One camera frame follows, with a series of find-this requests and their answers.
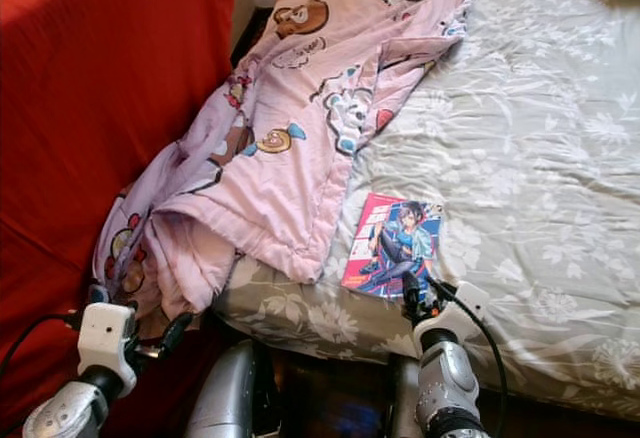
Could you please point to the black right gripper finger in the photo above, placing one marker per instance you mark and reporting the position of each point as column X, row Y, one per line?
column 424, row 289
column 408, row 291

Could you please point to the colourful manga book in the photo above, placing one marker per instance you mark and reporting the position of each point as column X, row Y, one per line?
column 390, row 246

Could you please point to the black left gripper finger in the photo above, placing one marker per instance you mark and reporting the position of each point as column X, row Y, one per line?
column 175, row 334

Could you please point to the large red mattress cushion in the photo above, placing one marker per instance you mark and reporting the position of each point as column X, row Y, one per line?
column 110, row 158

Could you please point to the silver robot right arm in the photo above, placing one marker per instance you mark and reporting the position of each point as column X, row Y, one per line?
column 445, row 388

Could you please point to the pink cartoon print blanket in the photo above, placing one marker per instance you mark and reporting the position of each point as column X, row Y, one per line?
column 300, row 158

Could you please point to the grey floral bed sheet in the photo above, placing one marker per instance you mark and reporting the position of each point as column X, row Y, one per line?
column 530, row 138

